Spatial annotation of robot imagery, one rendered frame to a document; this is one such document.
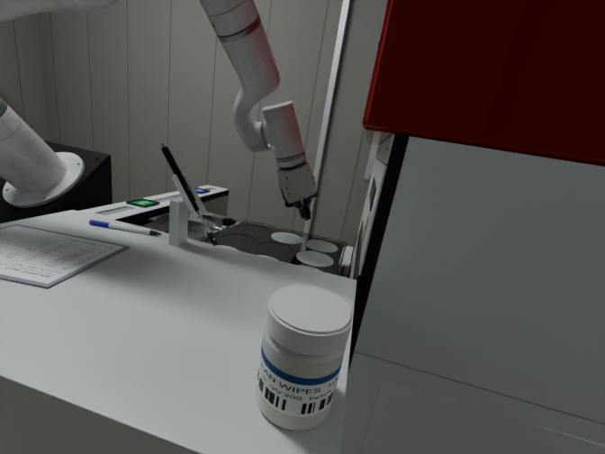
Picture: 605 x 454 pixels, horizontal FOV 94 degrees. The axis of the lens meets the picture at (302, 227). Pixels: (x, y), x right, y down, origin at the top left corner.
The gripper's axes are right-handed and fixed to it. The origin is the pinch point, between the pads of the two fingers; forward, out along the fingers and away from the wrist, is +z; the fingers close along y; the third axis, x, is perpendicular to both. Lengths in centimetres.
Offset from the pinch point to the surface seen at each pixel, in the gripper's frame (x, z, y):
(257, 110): -151, -23, -39
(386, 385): 45.1, 19.2, 9.0
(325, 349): 61, -18, 23
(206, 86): -180, -48, -12
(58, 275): 32, -21, 47
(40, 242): 20, -23, 52
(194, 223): -11.9, -5.4, 31.0
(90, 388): 52, -17, 41
